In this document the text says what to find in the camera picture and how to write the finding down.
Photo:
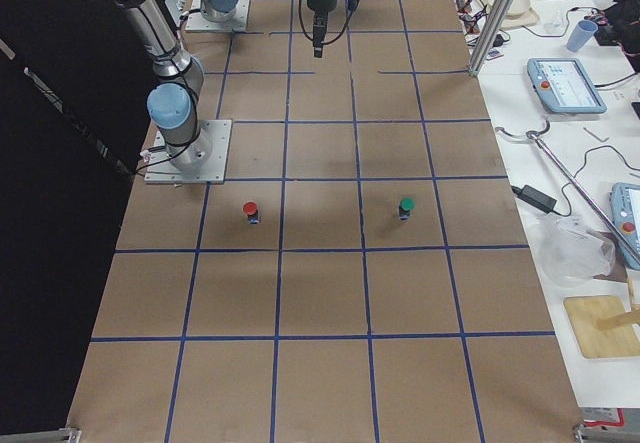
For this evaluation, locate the near teach pendant tablet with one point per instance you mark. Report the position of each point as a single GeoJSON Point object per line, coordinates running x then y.
{"type": "Point", "coordinates": [624, 199]}

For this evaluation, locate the black power adapter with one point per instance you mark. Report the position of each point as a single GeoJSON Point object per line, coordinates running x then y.
{"type": "Point", "coordinates": [537, 199]}

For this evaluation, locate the metal cane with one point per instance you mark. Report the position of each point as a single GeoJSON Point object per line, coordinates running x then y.
{"type": "Point", "coordinates": [535, 136]}

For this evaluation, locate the red push button switch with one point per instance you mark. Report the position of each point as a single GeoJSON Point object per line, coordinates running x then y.
{"type": "Point", "coordinates": [251, 211]}

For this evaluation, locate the teach pendant tablet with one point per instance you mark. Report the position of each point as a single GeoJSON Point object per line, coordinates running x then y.
{"type": "Point", "coordinates": [624, 199]}
{"type": "Point", "coordinates": [564, 87]}

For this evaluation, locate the brown paper table cover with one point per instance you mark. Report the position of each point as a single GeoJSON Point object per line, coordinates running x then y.
{"type": "Point", "coordinates": [331, 320]}

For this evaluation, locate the beige tray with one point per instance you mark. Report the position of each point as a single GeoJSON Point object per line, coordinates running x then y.
{"type": "Point", "coordinates": [520, 13]}

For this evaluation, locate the far teach pendant tablet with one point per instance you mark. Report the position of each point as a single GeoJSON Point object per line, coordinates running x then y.
{"type": "Point", "coordinates": [564, 87]}

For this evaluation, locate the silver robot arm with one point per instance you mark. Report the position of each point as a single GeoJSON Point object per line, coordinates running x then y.
{"type": "Point", "coordinates": [218, 10]}
{"type": "Point", "coordinates": [172, 62]}

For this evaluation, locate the aluminium frame post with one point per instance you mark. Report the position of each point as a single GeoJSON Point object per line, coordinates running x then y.
{"type": "Point", "coordinates": [487, 36]}

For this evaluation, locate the clear plastic bag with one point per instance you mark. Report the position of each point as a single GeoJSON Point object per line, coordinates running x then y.
{"type": "Point", "coordinates": [570, 251]}

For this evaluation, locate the green push button switch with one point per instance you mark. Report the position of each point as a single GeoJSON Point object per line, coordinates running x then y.
{"type": "Point", "coordinates": [405, 208]}

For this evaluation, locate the blue plastic cup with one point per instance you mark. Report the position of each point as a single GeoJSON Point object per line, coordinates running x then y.
{"type": "Point", "coordinates": [583, 31]}

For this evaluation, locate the wooden board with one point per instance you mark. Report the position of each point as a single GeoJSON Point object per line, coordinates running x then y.
{"type": "Point", "coordinates": [602, 326]}

